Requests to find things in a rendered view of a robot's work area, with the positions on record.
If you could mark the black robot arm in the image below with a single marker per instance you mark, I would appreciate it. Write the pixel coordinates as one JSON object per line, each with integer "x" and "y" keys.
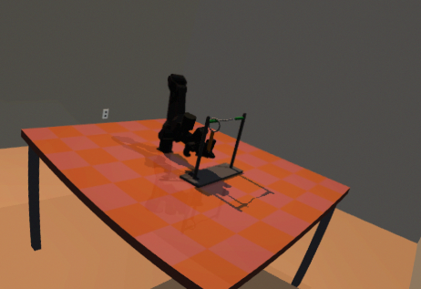
{"x": 179, "y": 123}

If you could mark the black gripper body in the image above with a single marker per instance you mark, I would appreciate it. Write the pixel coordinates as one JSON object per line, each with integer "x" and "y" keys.
{"x": 191, "y": 146}

